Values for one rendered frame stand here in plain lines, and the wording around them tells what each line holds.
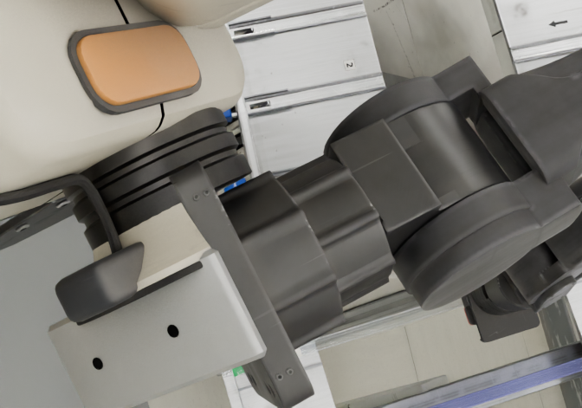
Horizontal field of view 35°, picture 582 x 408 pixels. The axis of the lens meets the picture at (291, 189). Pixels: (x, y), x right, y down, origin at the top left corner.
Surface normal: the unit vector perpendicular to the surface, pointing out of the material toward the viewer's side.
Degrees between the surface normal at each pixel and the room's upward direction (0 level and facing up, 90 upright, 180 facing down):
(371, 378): 0
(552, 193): 51
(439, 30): 0
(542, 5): 44
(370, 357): 0
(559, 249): 96
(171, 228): 61
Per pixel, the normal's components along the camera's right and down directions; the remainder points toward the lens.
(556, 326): -0.69, -0.06
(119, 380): -0.47, 0.24
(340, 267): 0.38, 0.29
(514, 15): 0.01, -0.29
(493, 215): 0.15, -0.48
